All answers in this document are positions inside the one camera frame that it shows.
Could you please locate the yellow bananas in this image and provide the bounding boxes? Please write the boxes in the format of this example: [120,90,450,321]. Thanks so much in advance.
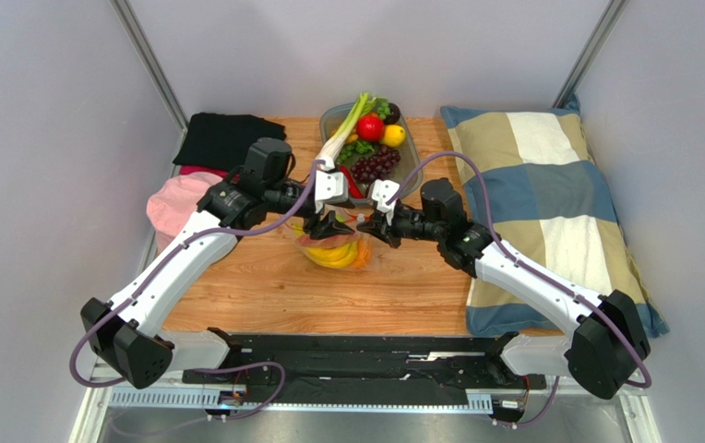
[305,241,359,269]

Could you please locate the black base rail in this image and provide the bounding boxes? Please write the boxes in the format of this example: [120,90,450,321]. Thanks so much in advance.
[182,334,548,407]

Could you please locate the grey food tray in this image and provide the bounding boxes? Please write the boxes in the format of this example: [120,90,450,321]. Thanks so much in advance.
[319,102,424,207]

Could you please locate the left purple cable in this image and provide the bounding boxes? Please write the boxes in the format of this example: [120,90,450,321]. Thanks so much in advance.
[69,161,320,422]

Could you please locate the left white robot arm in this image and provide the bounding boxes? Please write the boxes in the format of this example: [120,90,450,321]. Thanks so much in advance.
[69,138,349,389]

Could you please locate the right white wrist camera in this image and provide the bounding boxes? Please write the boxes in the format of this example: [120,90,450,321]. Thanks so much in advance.
[369,180,400,222]

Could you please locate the red chili pepper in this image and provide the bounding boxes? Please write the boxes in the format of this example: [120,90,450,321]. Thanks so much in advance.
[339,165,364,199]

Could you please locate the watermelon slice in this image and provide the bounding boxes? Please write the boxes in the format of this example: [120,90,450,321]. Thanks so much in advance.
[296,235,347,249]

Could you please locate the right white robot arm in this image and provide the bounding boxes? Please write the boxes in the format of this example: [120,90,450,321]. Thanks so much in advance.
[357,179,651,400]

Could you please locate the red apple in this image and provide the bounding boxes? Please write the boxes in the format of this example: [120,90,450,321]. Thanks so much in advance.
[356,114,386,142]

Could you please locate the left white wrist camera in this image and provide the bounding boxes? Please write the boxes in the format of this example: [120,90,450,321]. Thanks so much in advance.
[310,158,350,212]

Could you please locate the pink hat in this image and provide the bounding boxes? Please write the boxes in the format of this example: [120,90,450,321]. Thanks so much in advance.
[146,172,222,253]

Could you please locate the small green grapes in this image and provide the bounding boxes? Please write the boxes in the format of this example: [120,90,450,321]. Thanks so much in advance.
[336,99,388,163]

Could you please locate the clear orange zip top bag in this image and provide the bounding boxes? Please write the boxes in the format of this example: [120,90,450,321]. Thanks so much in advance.
[287,207,382,272]

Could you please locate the plaid pillow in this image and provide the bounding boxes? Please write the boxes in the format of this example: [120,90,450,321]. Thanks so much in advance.
[440,98,670,338]

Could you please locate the yellow lemon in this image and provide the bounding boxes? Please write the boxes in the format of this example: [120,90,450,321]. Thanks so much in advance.
[380,125,407,149]

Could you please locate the green white leek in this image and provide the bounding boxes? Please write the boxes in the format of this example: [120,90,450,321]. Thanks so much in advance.
[315,92,378,172]

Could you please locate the orange fruit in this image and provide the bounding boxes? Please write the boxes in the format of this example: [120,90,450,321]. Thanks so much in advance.
[350,238,372,269]

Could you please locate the dark purple grapes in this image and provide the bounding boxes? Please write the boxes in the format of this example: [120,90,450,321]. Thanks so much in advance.
[351,145,401,185]

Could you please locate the black folded cloth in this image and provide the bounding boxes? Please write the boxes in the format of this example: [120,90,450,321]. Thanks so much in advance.
[173,113,286,171]

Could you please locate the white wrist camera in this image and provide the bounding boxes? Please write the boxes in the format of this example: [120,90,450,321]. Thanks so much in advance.
[310,158,350,212]
[369,180,400,222]

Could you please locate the red cloth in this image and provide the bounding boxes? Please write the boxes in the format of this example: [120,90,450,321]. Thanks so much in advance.
[178,165,228,178]

